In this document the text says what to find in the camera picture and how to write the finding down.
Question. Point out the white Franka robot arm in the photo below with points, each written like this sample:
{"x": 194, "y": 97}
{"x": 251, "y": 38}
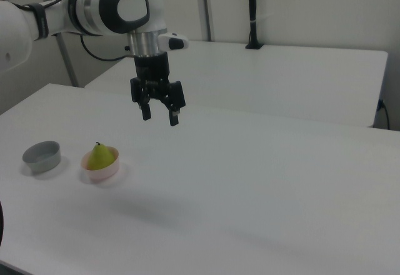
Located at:
{"x": 18, "y": 28}

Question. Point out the grey partition frame post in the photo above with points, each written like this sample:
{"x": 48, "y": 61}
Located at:
{"x": 64, "y": 53}

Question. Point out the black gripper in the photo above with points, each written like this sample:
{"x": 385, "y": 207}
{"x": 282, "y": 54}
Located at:
{"x": 152, "y": 68}

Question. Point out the white side table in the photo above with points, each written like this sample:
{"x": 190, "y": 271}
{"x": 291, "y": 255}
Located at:
{"x": 250, "y": 78}

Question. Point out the green pear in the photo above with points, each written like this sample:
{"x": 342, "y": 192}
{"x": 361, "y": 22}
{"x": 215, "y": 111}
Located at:
{"x": 99, "y": 157}

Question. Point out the black camera pole with base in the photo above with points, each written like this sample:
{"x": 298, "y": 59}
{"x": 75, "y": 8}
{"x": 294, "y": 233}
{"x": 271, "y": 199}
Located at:
{"x": 252, "y": 12}

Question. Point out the pink plastic bowl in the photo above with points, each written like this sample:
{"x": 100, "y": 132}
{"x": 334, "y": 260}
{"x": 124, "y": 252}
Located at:
{"x": 107, "y": 172}

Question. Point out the grey plastic bowl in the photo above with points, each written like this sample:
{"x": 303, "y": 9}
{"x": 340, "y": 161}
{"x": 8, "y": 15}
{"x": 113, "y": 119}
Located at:
{"x": 42, "y": 159}

